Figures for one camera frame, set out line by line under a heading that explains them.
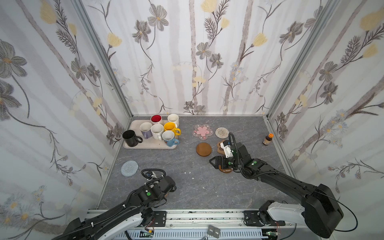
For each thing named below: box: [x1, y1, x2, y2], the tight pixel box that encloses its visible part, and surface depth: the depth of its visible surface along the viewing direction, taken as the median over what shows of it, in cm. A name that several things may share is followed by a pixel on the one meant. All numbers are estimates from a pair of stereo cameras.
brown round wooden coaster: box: [196, 142, 212, 157], surface depth 103 cm
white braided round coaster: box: [215, 127, 230, 139], surface depth 113 cm
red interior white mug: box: [150, 114, 162, 125], surface depth 110 cm
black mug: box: [122, 130, 143, 147], surface depth 102 cm
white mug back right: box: [167, 113, 180, 129], surface depth 109 cm
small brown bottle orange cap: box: [262, 133, 274, 146], surface depth 101 cm
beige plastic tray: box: [123, 119, 178, 149], surface depth 104 cm
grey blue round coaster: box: [120, 160, 139, 177], surface depth 93 cm
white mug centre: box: [150, 123, 164, 141], surface depth 103 cm
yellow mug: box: [163, 122, 182, 136], surface depth 106 cm
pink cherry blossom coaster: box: [192, 124, 214, 140], surface depth 113 cm
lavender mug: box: [139, 122, 153, 139], surface depth 104 cm
